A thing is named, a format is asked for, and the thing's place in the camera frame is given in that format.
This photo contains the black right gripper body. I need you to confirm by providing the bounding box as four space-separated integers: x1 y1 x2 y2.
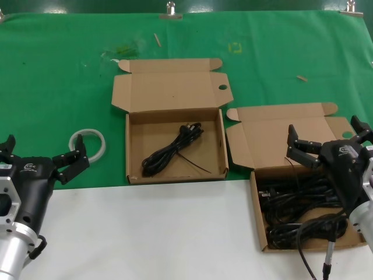
318 139 370 212

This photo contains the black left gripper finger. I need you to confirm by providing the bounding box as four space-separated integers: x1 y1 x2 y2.
0 134 17 164
52 134 90 186

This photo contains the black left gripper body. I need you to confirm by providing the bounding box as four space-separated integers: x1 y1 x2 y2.
0 155 58 235

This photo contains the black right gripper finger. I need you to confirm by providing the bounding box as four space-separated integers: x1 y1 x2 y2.
286 124 322 170
350 114 373 146

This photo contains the black power cable bundle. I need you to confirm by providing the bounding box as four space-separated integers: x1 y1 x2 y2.
142 122 212 177
267 214 350 251

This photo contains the cardboard box with round hole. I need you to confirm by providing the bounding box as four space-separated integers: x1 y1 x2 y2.
111 57 234 185

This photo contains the green table cloth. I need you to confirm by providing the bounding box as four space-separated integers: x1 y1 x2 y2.
0 10 373 190

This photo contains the metal binder clip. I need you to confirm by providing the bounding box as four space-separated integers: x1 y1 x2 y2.
340 0 364 17
159 1 184 20

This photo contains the clear plastic wrapper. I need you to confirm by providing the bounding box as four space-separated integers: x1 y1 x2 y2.
100 37 146 59

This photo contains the white tape ring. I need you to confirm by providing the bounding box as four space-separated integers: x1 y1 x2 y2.
68 127 106 163

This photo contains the cardboard box holding cable pile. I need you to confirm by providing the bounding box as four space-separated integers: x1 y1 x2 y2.
226 101 367 253

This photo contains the black power cable showing plug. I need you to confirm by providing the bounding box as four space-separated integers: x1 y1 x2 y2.
258 157 343 218

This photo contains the short black arm cable loop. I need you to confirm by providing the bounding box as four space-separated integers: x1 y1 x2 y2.
27 234 47 260

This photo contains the black coiled power cable bundle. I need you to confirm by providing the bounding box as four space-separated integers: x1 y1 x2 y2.
267 214 350 251

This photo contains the black arm cable metal connector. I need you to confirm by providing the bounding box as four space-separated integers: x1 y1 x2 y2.
296 212 350 280

